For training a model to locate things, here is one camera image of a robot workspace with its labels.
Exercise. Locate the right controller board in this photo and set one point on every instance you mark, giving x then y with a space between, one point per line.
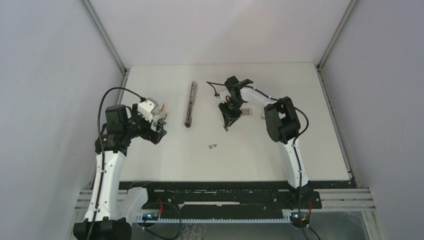
300 220

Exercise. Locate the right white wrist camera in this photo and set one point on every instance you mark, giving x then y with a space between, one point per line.
223 95

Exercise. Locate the controller board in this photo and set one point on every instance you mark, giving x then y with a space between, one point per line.
300 220
150 217

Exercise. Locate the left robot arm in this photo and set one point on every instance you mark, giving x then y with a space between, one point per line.
104 219

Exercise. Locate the left aluminium frame post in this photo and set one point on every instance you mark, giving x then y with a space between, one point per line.
105 38

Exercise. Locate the right aluminium frame post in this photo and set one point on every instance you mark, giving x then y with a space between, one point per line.
352 5

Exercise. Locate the small beige stapler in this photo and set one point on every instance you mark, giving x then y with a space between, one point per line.
162 116

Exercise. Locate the white cable duct rail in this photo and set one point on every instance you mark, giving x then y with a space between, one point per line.
285 218

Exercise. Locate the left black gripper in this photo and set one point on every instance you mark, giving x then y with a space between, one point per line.
153 136

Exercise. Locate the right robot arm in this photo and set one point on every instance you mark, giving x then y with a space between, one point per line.
282 125

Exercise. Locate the small pink white stapler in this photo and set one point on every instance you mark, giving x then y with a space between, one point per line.
164 108

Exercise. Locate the grey black long stapler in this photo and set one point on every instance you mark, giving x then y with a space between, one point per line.
190 105

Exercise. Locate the aluminium frame post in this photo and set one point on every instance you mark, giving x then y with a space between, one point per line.
352 5
105 38

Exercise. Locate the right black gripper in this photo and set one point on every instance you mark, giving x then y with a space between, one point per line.
228 116

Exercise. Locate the left controller board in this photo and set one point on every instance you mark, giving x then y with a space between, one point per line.
150 217

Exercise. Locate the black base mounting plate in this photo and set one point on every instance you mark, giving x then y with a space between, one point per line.
223 200

